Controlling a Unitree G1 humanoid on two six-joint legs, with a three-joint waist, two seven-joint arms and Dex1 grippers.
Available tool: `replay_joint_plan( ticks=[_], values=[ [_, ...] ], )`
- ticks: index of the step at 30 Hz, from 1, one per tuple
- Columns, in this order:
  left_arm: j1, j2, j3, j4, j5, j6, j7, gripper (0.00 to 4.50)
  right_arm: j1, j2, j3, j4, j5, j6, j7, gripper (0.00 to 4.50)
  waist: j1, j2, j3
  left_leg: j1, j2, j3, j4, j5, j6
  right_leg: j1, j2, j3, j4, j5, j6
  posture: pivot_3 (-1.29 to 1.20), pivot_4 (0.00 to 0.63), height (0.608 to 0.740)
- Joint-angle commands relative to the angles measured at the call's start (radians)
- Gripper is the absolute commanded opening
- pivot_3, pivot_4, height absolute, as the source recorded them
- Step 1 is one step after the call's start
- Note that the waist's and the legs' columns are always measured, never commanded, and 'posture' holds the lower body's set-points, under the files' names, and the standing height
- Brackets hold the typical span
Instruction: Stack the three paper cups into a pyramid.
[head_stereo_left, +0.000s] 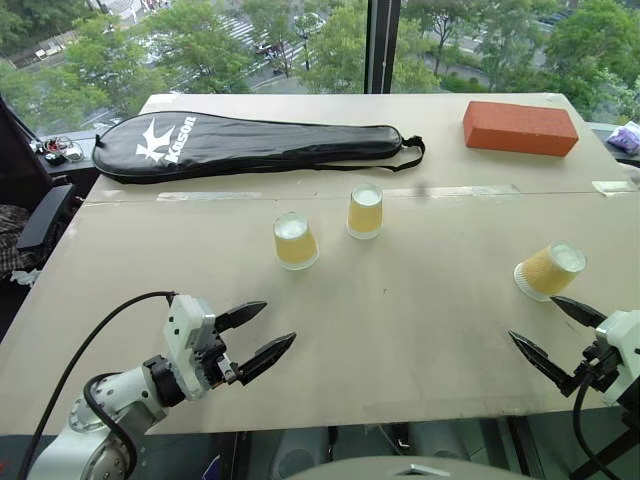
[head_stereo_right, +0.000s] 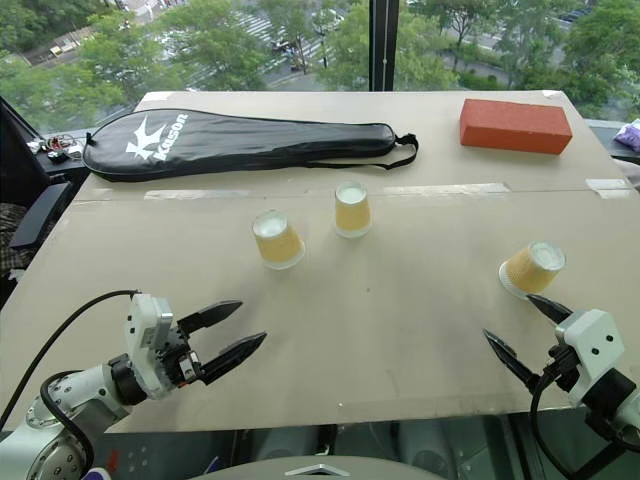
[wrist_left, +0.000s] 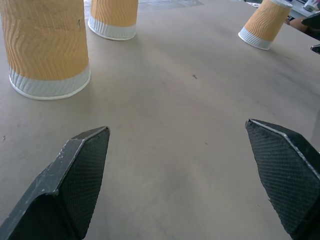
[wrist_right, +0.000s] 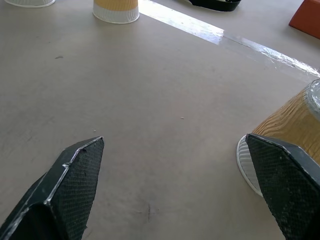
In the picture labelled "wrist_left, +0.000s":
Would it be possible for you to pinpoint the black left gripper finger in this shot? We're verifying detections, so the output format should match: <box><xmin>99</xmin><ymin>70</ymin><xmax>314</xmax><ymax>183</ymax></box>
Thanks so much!
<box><xmin>245</xmin><ymin>118</ymin><xmax>320</xmax><ymax>240</ymax></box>
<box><xmin>0</xmin><ymin>126</ymin><xmax>111</xmax><ymax>240</ymax></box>

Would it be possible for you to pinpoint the orange ribbed paper cup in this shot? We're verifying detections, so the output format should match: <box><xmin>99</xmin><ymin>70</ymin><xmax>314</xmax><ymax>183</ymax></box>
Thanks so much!
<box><xmin>237</xmin><ymin>0</ymin><xmax>294</xmax><ymax>51</ymax></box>
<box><xmin>87</xmin><ymin>0</ymin><xmax>139</xmax><ymax>41</ymax></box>
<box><xmin>0</xmin><ymin>0</ymin><xmax>92</xmax><ymax>101</ymax></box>

